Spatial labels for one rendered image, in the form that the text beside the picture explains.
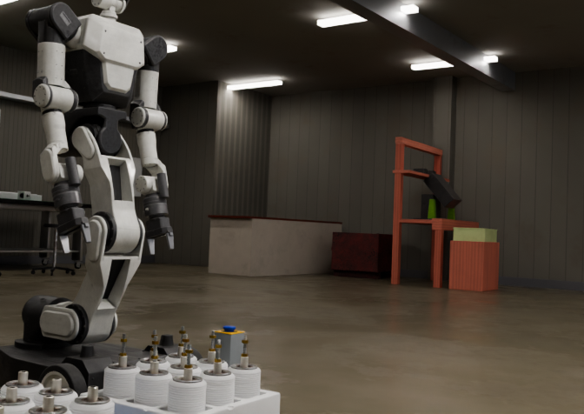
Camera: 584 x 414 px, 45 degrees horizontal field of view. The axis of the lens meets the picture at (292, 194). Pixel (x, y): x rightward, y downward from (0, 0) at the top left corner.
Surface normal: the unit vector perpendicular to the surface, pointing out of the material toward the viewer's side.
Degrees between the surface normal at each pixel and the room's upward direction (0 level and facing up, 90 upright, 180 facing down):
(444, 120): 90
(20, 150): 90
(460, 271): 90
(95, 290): 90
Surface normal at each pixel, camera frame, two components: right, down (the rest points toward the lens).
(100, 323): 0.77, 0.28
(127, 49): 0.81, 0.00
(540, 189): -0.58, -0.07
